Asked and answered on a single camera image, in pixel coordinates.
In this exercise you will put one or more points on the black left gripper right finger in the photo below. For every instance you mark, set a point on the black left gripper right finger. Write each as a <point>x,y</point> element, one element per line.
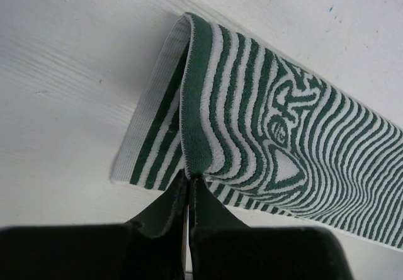
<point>223,247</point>

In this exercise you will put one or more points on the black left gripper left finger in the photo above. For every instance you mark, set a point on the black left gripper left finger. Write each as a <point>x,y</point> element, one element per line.
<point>150,245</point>

